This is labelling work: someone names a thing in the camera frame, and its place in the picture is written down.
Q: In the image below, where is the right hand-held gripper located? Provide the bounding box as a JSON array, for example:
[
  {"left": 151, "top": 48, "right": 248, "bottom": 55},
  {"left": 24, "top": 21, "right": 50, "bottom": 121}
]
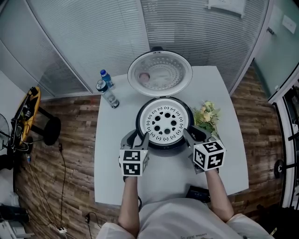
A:
[{"left": 183, "top": 127, "right": 227, "bottom": 175}]

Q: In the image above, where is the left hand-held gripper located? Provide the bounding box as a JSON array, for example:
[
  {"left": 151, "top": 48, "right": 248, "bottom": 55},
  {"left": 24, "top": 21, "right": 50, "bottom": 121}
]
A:
[{"left": 118, "top": 130, "right": 150, "bottom": 177}]

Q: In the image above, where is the white steamer tray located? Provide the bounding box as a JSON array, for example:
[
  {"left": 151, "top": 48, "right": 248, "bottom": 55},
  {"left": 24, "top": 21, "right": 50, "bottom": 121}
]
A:
[{"left": 139, "top": 99, "right": 190, "bottom": 147}]

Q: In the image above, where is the dark blue rice cooker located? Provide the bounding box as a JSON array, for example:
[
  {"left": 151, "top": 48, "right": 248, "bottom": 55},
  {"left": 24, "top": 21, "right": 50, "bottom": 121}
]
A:
[{"left": 127, "top": 46, "right": 195, "bottom": 151}]

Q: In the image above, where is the person's left forearm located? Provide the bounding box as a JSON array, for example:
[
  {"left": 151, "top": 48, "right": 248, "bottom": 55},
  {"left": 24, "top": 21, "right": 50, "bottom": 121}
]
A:
[{"left": 118, "top": 176, "right": 141, "bottom": 233}]

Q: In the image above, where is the person's right forearm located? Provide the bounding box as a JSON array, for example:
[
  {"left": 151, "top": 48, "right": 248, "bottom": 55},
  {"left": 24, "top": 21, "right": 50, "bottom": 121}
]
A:
[{"left": 205, "top": 170, "right": 235, "bottom": 224}]

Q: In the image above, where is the yellow artificial flower bunch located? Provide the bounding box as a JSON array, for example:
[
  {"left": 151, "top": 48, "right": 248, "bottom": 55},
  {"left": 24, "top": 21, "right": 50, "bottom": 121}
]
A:
[{"left": 191, "top": 100, "right": 221, "bottom": 138}]

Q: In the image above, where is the clear water bottle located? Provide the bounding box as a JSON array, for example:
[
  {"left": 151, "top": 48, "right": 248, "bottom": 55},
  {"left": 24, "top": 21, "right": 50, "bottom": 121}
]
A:
[{"left": 96, "top": 79, "right": 120, "bottom": 109}]

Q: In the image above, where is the black waist device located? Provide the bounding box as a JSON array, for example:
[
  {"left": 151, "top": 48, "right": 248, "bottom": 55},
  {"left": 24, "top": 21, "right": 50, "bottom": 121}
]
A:
[{"left": 188, "top": 185, "right": 211, "bottom": 203}]

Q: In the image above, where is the blue drink bottle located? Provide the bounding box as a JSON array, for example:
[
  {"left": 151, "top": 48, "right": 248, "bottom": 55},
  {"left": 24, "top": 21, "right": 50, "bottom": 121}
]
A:
[{"left": 100, "top": 69, "right": 116, "bottom": 91}]

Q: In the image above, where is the person's white shirt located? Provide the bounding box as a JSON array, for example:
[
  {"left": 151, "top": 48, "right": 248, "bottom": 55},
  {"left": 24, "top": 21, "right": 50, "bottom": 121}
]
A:
[{"left": 95, "top": 197, "right": 271, "bottom": 239}]

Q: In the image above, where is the black round wheel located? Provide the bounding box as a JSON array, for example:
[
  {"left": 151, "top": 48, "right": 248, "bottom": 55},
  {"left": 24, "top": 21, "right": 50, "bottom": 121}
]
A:
[{"left": 274, "top": 159, "right": 285, "bottom": 179}]

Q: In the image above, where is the black metal rack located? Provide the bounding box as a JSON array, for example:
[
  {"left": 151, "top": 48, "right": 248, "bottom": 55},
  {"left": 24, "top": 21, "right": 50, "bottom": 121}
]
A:
[{"left": 268, "top": 84, "right": 299, "bottom": 208}]

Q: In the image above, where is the round yellow side table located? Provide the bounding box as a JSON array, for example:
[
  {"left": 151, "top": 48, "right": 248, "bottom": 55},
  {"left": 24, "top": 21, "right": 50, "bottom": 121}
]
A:
[{"left": 11, "top": 86, "right": 62, "bottom": 147}]

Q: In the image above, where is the black equipment with yellow tag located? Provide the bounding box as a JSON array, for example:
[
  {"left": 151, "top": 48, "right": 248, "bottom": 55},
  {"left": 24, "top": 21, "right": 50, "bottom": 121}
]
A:
[{"left": 256, "top": 203, "right": 299, "bottom": 239}]

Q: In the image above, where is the black standing fan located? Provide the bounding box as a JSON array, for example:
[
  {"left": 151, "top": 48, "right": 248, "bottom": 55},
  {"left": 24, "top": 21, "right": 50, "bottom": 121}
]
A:
[{"left": 0, "top": 113, "right": 14, "bottom": 171}]

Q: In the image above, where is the white paper notice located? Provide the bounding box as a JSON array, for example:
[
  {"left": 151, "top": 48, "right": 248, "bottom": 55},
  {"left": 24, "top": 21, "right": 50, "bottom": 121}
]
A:
[{"left": 206, "top": 0, "right": 246, "bottom": 18}]

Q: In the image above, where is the dark grey bag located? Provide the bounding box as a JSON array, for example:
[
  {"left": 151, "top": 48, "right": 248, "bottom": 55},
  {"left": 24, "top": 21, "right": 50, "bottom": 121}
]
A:
[{"left": 0, "top": 205, "right": 30, "bottom": 224}]

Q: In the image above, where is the small white door notice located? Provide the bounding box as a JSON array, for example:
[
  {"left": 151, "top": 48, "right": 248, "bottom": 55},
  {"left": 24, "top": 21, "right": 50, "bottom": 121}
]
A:
[{"left": 281, "top": 15, "right": 297, "bottom": 35}]

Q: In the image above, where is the black power adapter cable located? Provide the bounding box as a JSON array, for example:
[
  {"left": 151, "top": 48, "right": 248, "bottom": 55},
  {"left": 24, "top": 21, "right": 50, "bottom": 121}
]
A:
[
  {"left": 58, "top": 142, "right": 67, "bottom": 228},
  {"left": 85, "top": 211, "right": 103, "bottom": 239}
]

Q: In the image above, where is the black device with cables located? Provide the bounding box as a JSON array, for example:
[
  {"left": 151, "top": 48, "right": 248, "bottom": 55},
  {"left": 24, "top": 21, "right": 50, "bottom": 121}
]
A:
[{"left": 10, "top": 90, "right": 36, "bottom": 150}]

